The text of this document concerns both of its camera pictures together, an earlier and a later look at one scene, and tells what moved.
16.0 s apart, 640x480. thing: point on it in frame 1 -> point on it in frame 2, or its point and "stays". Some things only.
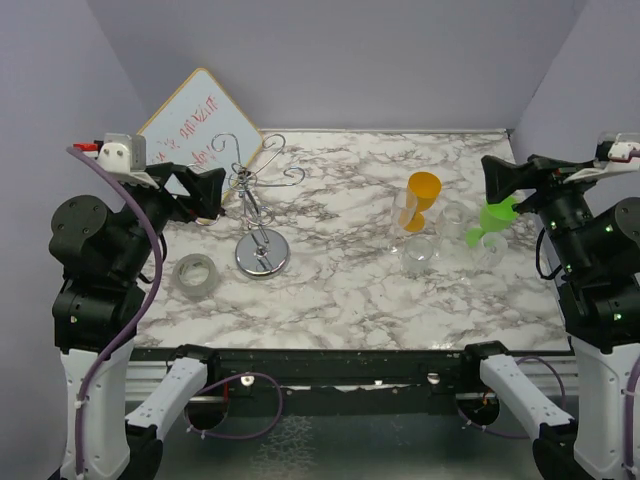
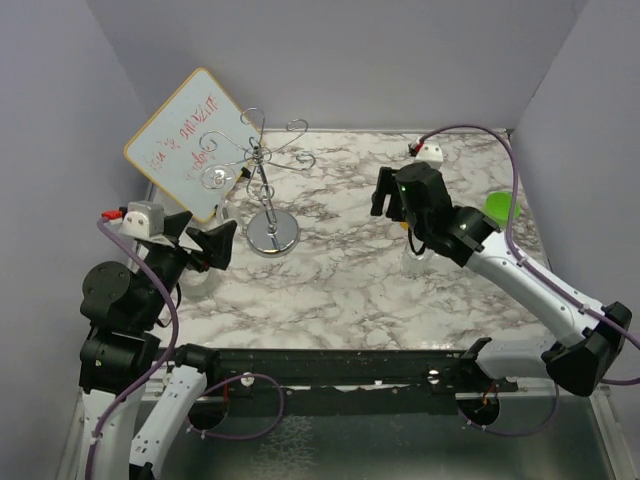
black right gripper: (502, 176) -> (387, 184)
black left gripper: (204, 197) -> (216, 241)
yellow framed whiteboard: (199, 124) stays
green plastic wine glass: (493, 218) stays
